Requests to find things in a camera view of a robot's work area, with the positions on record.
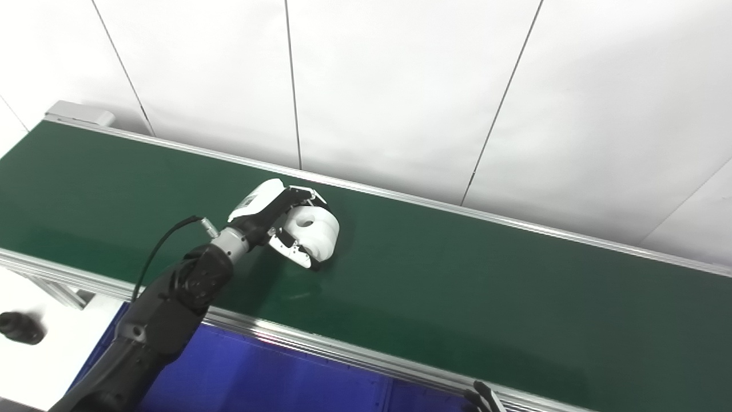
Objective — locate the green conveyor belt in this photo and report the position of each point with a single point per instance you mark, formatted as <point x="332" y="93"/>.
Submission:
<point x="457" y="286"/>
<point x="320" y="340"/>

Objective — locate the blue plastic bin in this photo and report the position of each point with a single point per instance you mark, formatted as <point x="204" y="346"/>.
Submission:
<point x="246" y="377"/>
<point x="429" y="400"/>

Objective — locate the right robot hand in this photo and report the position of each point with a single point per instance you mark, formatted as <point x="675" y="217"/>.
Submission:
<point x="485" y="399"/>

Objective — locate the black cylindrical part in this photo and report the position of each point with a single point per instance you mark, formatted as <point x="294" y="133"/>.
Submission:
<point x="20" y="329"/>

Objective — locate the white round plastic part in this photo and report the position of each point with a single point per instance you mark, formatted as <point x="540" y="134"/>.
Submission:
<point x="317" y="232"/>

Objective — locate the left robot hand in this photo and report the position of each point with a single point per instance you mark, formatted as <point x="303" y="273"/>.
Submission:
<point x="260" y="209"/>

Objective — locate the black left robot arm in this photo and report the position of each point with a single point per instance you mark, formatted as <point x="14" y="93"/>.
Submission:
<point x="166" y="309"/>

